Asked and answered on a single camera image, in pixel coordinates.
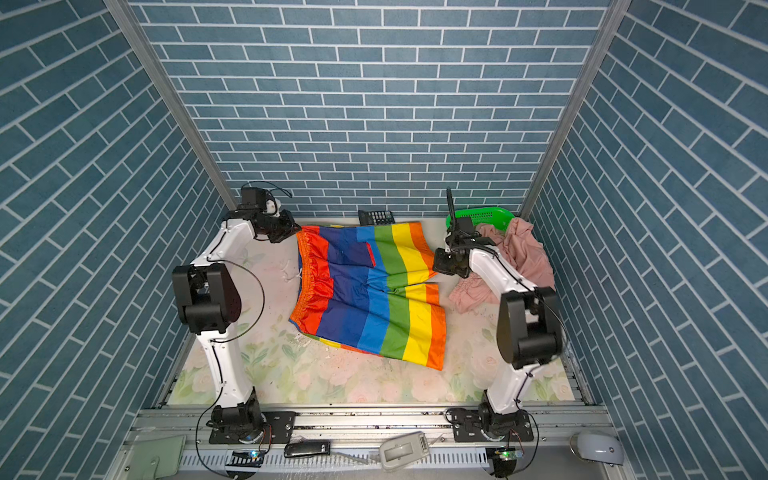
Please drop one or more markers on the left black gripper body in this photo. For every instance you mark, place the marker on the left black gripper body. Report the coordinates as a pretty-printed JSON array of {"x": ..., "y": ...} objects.
[{"x": 274, "y": 227}]

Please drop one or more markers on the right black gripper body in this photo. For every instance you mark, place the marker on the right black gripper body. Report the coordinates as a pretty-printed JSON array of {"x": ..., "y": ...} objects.
[{"x": 446, "y": 263}]

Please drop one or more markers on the green plastic basket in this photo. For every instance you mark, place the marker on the green plastic basket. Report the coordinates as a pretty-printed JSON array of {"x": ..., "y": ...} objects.
[{"x": 498, "y": 217}]

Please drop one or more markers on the rainbow striped shorts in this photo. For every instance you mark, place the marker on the rainbow striped shorts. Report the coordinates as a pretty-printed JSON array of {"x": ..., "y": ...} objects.
[{"x": 370, "y": 289}]

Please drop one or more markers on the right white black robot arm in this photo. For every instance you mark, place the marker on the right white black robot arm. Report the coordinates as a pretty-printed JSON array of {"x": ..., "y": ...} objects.
[{"x": 529, "y": 334}]

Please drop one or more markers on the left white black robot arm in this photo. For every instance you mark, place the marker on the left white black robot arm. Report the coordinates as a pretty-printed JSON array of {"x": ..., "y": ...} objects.
[{"x": 209, "y": 304}]

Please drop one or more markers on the pink shorts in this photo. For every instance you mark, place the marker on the pink shorts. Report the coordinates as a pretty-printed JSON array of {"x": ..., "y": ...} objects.
[{"x": 520, "y": 249}]

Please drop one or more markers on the black calculator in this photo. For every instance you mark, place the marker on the black calculator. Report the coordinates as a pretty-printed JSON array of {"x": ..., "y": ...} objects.
[{"x": 375, "y": 217}]

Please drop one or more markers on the grey plastic clip device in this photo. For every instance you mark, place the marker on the grey plastic clip device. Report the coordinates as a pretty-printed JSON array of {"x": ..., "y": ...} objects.
[{"x": 404, "y": 450}]

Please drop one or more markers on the right green circuit board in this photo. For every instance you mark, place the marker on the right green circuit board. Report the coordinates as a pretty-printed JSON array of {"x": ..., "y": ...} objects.
[{"x": 503, "y": 454}]

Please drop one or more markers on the green circuit board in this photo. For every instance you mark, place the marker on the green circuit board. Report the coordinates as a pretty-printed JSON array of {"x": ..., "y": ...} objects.
[
  {"x": 245, "y": 459},
  {"x": 503, "y": 454}
]

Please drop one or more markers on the left green circuit board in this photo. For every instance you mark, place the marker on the left green circuit board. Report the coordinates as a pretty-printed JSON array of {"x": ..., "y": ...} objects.
[{"x": 245, "y": 459}]

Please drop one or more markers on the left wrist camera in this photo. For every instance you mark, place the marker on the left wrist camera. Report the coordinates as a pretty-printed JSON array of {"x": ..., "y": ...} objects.
[{"x": 259, "y": 199}]

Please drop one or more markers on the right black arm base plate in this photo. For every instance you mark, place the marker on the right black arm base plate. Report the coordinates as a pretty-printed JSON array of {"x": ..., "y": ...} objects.
[{"x": 472, "y": 426}]

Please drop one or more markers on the white slotted cable duct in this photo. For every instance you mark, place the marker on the white slotted cable duct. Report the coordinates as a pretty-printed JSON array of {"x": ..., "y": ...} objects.
[{"x": 344, "y": 460}]

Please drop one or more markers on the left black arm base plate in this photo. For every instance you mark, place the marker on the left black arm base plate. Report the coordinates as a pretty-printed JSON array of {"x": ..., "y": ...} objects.
[{"x": 273, "y": 426}]

